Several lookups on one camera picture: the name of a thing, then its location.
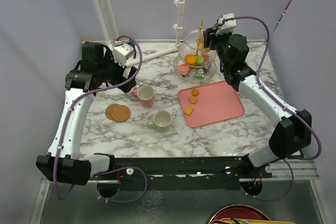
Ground cork coaster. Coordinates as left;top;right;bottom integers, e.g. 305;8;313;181
111;105;131;122
105;103;119;120

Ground toy orange egg tart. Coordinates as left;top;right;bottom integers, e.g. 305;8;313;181
184;54;197;65

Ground pink mug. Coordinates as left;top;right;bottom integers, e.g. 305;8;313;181
131;85;155;108

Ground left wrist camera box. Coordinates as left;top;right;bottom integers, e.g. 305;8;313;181
112;44;133;68

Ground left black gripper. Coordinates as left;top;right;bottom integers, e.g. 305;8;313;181
98;50;137;92

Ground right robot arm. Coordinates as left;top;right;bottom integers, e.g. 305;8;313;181
203;27;312;177

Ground toy brown chip cookie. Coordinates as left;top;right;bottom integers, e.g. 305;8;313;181
192;89;200;97

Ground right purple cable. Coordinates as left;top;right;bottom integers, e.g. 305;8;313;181
223;16;322;201

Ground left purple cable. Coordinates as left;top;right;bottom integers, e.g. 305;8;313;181
53;35;148;204

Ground blue-handled pliers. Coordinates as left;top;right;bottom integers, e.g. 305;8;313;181
128;42;137;59

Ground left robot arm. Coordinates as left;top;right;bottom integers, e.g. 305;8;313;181
36;41;137;186

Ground aluminium rail base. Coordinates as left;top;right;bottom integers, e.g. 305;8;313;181
36;154;319;186

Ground toy orange round cookie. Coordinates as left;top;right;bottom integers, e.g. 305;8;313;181
189;96;197;104

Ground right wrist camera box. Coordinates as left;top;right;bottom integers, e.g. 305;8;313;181
216;13;236;36

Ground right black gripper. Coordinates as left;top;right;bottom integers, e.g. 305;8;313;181
204;27;233;69

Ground pink serving tray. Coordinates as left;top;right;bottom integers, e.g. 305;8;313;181
178;81;245;128

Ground purple cable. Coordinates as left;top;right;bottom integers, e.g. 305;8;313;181
223;16;322;201
53;35;148;204

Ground green mug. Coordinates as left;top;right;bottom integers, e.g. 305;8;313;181
147;110;172;132

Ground red round tray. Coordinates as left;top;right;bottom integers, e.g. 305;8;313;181
208;205;270;223

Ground yellow-handled tool at wall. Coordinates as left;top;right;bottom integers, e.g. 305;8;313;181
82;41;104;44

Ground three-tier glass dessert stand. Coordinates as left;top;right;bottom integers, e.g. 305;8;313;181
173;21;217;84

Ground toy green macaron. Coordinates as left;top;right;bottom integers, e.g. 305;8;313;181
196;56;204;65

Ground toy yellow cracker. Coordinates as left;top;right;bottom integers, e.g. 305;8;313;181
184;106;194;116

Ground toy green cake slice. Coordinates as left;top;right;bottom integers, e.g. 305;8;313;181
195;68;204;80

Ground white pvc pipe frame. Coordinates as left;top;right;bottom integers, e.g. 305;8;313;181
92;0;172;52

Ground toy purple cake slice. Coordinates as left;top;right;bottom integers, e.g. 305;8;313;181
204;66;210;73

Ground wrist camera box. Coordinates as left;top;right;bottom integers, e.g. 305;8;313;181
216;13;236;36
112;44;133;68

